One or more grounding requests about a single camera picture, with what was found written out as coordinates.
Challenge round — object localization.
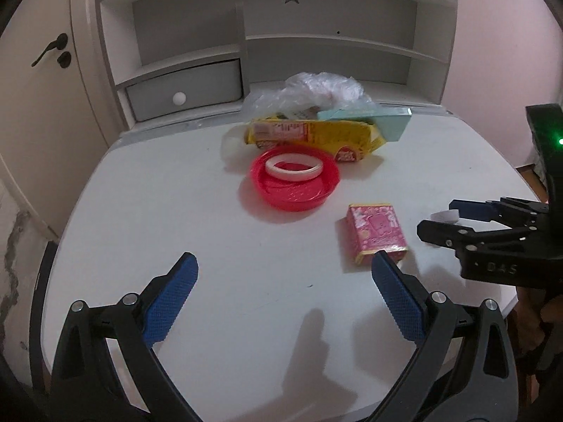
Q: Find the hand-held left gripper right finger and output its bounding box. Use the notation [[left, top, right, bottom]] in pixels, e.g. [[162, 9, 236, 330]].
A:
[[363, 250, 515, 422]]

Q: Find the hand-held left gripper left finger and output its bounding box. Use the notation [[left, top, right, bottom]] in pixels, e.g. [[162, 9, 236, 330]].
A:
[[50, 252, 207, 422]]

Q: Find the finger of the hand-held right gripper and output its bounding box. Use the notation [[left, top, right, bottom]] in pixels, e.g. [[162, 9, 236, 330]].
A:
[[449, 196, 551, 230], [416, 219, 531, 252]]

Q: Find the small white paper scrap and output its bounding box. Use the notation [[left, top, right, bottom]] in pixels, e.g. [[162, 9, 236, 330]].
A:
[[430, 210, 460, 226]]

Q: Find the pink printed box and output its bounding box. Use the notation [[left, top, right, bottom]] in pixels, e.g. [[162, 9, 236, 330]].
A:
[[344, 202, 409, 267]]

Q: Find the mint green white carton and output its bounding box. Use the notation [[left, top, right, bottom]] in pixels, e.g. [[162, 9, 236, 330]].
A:
[[317, 104, 413, 142]]

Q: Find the yellow snack box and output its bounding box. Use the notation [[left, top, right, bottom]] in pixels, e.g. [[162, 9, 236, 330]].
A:
[[244, 116, 385, 163]]

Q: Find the red plastic plate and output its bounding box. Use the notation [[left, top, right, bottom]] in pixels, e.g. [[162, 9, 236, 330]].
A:
[[250, 147, 342, 212]]

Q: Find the clear plastic bag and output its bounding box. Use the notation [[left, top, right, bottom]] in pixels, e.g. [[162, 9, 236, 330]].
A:
[[241, 71, 374, 121]]

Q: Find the grey drawer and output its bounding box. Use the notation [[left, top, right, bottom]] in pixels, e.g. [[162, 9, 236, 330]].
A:
[[125, 58, 244, 122]]

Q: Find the white door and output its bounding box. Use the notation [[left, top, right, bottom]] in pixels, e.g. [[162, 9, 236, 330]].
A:
[[0, 0, 119, 240]]

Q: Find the white grey shelf hutch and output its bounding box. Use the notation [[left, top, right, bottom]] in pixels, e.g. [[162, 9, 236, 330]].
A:
[[94, 0, 460, 133]]

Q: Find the white plastic ring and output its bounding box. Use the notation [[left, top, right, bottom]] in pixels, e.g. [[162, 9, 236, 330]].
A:
[[265, 154, 324, 182]]

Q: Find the black door handle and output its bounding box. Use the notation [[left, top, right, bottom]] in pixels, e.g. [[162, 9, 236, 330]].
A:
[[31, 34, 69, 68]]

